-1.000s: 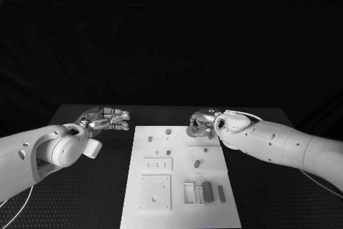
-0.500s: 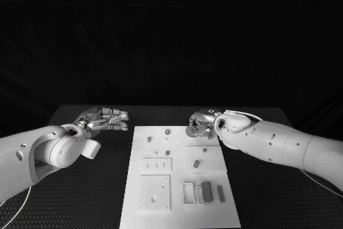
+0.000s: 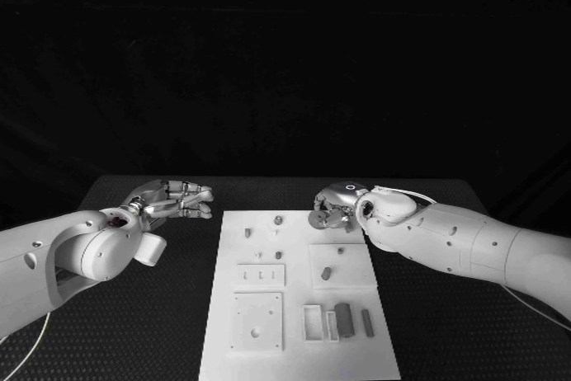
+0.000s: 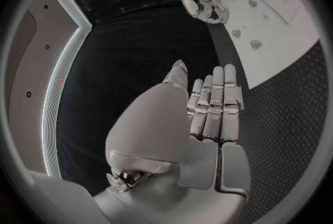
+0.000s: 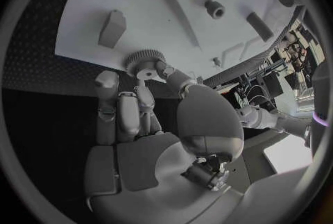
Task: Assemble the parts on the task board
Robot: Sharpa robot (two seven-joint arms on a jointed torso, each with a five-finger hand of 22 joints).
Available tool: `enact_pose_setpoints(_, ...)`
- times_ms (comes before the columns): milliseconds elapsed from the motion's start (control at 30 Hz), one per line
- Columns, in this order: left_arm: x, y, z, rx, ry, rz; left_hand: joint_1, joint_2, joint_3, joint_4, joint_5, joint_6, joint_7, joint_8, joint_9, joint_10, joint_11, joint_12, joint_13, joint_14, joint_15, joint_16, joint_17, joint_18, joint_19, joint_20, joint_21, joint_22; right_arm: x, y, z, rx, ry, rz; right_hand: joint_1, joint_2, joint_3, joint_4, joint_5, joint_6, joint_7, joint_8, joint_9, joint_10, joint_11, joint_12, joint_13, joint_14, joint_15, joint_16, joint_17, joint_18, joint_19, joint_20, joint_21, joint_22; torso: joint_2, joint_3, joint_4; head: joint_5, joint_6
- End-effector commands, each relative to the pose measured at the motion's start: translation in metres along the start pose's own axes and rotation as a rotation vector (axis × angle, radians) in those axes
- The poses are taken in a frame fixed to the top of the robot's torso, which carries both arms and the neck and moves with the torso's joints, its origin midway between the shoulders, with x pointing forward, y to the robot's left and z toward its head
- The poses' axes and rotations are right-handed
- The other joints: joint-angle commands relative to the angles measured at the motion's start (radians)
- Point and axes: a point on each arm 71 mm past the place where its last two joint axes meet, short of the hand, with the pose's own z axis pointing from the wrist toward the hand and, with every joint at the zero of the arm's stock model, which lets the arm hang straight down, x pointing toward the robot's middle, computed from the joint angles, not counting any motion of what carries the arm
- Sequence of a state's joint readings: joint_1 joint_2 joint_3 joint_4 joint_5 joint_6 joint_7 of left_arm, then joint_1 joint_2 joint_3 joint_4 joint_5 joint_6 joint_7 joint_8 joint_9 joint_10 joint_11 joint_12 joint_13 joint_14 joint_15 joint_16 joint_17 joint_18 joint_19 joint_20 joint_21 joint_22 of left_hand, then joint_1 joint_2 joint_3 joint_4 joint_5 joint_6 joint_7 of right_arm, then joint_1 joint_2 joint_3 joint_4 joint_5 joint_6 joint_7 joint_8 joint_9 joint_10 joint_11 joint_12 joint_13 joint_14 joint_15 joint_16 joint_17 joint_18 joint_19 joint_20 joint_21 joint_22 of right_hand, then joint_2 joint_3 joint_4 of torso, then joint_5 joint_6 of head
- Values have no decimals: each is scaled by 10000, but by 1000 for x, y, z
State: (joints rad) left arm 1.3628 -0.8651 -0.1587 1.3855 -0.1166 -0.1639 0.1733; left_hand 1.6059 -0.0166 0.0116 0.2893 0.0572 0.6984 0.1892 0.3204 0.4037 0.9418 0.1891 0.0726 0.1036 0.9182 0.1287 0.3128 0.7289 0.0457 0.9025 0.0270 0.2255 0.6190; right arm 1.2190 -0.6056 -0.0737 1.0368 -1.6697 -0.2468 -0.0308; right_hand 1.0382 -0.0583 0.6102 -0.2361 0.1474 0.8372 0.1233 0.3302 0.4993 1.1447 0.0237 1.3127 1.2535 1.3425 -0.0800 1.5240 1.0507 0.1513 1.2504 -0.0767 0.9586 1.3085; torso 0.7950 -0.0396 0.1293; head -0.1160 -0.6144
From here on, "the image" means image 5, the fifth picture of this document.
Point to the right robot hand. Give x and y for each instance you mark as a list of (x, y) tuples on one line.
[(145, 161)]

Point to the grey gear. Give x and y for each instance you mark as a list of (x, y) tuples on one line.
[(141, 59)]

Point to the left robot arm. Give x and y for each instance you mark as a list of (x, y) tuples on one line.
[(268, 118)]

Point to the white task board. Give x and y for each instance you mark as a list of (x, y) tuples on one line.
[(156, 9)]

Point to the small grey peg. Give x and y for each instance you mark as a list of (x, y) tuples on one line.
[(216, 60)]

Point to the grey block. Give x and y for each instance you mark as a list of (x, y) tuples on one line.
[(111, 29)]

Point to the dark computer screen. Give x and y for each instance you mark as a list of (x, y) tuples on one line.
[(273, 84)]

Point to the grey plug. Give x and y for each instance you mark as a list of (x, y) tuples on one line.
[(214, 8)]

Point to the grey cylinder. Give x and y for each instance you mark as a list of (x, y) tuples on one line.
[(259, 26)]

